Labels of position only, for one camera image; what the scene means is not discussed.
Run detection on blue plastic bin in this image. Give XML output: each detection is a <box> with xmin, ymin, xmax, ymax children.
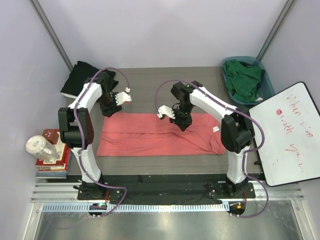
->
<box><xmin>221</xmin><ymin>56</ymin><xmax>275</xmax><ymax>106</ymax></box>

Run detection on left aluminium corner post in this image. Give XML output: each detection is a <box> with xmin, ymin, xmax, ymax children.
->
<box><xmin>29</xmin><ymin>0</ymin><xmax>73</xmax><ymax>72</ymax></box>

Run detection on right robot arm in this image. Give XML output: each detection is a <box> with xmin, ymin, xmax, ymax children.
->
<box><xmin>169</xmin><ymin>81</ymin><xmax>255</xmax><ymax>198</ymax></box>

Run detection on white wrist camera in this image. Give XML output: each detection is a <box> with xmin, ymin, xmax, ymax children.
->
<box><xmin>157</xmin><ymin>105</ymin><xmax>175</xmax><ymax>119</ymax></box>
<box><xmin>115</xmin><ymin>91</ymin><xmax>132</xmax><ymax>106</ymax></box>

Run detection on clear plastic jar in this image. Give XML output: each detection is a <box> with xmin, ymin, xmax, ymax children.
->
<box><xmin>25</xmin><ymin>135</ymin><xmax>60</xmax><ymax>161</ymax></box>

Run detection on stack of books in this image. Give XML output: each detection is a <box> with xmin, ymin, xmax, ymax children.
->
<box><xmin>35</xmin><ymin>132</ymin><xmax>73</xmax><ymax>179</ymax></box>

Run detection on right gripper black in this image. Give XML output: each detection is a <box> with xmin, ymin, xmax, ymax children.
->
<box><xmin>169</xmin><ymin>102</ymin><xmax>195</xmax><ymax>131</ymax></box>

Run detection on green t shirt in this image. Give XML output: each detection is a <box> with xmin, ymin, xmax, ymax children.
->
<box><xmin>222</xmin><ymin>59</ymin><xmax>263</xmax><ymax>103</ymax></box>

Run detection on small red box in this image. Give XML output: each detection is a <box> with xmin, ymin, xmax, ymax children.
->
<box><xmin>42</xmin><ymin>128</ymin><xmax>59</xmax><ymax>145</ymax></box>

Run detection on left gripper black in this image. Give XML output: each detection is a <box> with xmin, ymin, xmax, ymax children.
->
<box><xmin>98</xmin><ymin>92</ymin><xmax>122</xmax><ymax>118</ymax></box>

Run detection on right aluminium corner post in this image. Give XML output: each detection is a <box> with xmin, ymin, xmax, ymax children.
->
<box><xmin>256</xmin><ymin>0</ymin><xmax>297</xmax><ymax>61</ymax></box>

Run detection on aluminium rail frame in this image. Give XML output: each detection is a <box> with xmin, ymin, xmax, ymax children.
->
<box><xmin>23</xmin><ymin>182</ymin><xmax>317</xmax><ymax>240</ymax></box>

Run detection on black folded t shirt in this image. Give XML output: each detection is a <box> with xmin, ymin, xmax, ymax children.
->
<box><xmin>60</xmin><ymin>60</ymin><xmax>119</xmax><ymax>98</ymax></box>

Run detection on aluminium corner post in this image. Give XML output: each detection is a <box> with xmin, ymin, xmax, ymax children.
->
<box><xmin>256</xmin><ymin>0</ymin><xmax>297</xmax><ymax>61</ymax></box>
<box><xmin>29</xmin><ymin>0</ymin><xmax>73</xmax><ymax>72</ymax></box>

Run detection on white folded t shirt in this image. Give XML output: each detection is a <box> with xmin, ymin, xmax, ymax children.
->
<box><xmin>61</xmin><ymin>92</ymin><xmax>77</xmax><ymax>99</ymax></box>

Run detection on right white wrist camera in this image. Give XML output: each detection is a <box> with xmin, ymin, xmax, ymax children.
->
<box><xmin>157</xmin><ymin>105</ymin><xmax>175</xmax><ymax>119</ymax></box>

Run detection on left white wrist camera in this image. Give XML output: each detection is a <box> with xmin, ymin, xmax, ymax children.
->
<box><xmin>115</xmin><ymin>91</ymin><xmax>132</xmax><ymax>106</ymax></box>

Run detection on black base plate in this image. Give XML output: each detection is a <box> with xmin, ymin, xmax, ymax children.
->
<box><xmin>76</xmin><ymin>173</ymin><xmax>256</xmax><ymax>201</ymax></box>

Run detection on white whiteboard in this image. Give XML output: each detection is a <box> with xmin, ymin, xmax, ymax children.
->
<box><xmin>249</xmin><ymin>82</ymin><xmax>320</xmax><ymax>187</ymax></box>

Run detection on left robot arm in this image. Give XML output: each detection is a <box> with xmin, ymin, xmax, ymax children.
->
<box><xmin>58</xmin><ymin>72</ymin><xmax>127</xmax><ymax>200</ymax></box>

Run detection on red t shirt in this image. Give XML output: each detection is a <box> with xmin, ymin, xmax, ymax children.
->
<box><xmin>96</xmin><ymin>112</ymin><xmax>226</xmax><ymax>157</ymax></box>

